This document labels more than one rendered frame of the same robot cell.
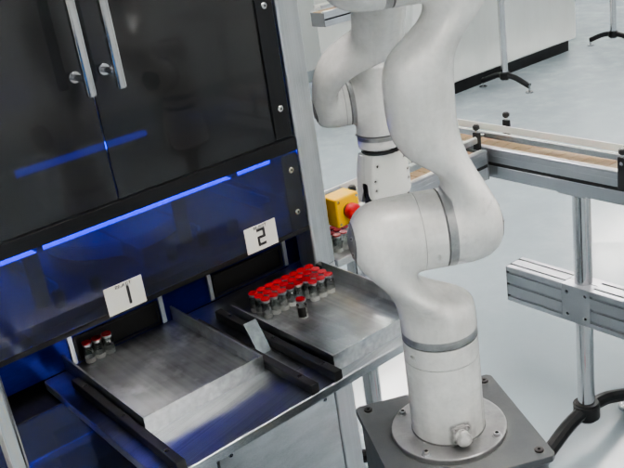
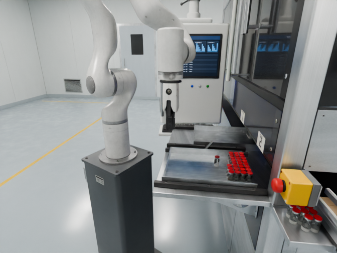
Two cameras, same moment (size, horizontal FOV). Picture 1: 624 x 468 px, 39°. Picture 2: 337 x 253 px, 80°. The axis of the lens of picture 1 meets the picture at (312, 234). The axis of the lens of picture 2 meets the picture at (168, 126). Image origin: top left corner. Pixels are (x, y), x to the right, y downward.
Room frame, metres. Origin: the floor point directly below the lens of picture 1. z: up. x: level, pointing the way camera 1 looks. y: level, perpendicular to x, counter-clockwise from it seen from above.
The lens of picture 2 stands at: (2.03, -0.66, 1.34)
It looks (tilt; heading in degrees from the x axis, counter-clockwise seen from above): 20 degrees down; 134
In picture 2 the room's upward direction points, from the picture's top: straight up
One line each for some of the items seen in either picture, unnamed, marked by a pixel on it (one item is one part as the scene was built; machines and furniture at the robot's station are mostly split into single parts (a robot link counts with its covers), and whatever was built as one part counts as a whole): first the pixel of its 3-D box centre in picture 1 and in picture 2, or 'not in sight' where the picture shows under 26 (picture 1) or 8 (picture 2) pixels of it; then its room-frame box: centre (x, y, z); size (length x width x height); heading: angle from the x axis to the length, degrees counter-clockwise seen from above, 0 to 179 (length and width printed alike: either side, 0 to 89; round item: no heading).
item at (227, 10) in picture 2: not in sight; (224, 37); (0.88, 1.38, 1.51); 0.48 x 0.01 x 0.59; 126
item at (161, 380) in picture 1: (160, 362); (223, 136); (1.52, 0.33, 0.90); 0.34 x 0.26 x 0.04; 36
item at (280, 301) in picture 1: (295, 293); (233, 165); (1.72, 0.06, 0.90); 0.18 x 0.02 x 0.05; 126
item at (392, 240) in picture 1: (411, 268); (118, 94); (1.22, -0.14, 1.16); 0.19 x 0.12 x 0.24; 94
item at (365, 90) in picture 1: (372, 96); (171, 50); (1.55, -0.15, 1.35); 0.09 x 0.08 x 0.13; 94
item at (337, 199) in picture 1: (339, 206); (296, 186); (1.97, -0.07, 1.00); 0.08 x 0.07 x 0.07; 36
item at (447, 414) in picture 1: (444, 382); (117, 138); (1.22, -0.18, 0.95); 0.19 x 0.19 x 0.18
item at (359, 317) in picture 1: (328, 310); (206, 165); (1.63, -0.01, 0.90); 0.34 x 0.26 x 0.04; 36
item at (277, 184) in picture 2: (351, 210); (279, 185); (1.93, -0.10, 0.99); 0.04 x 0.04 x 0.04; 36
